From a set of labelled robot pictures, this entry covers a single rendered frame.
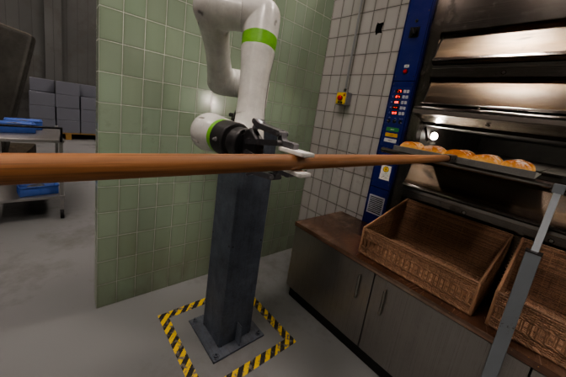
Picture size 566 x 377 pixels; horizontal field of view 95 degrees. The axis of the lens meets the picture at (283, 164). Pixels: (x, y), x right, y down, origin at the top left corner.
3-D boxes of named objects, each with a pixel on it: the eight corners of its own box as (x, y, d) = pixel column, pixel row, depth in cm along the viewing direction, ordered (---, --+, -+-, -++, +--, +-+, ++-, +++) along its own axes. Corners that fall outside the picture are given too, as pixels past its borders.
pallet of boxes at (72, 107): (97, 135, 697) (98, 87, 672) (102, 140, 633) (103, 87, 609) (31, 132, 612) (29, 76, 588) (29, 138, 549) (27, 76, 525)
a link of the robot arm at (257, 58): (233, 48, 87) (254, 36, 79) (259, 63, 95) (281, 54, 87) (219, 156, 83) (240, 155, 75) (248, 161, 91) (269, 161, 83)
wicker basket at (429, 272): (397, 235, 179) (407, 197, 174) (499, 282, 137) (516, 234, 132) (355, 251, 148) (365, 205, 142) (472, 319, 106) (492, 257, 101)
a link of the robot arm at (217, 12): (210, 75, 132) (192, -29, 82) (242, 81, 134) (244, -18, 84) (206, 98, 128) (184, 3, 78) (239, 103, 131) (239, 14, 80)
